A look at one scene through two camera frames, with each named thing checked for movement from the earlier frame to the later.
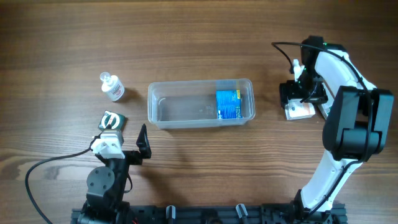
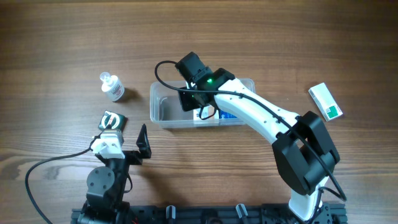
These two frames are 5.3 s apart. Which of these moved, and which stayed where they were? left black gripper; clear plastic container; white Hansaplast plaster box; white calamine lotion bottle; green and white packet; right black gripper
Moved: white Hansaplast plaster box; right black gripper
Stayed: green and white packet; white calamine lotion bottle; clear plastic container; left black gripper
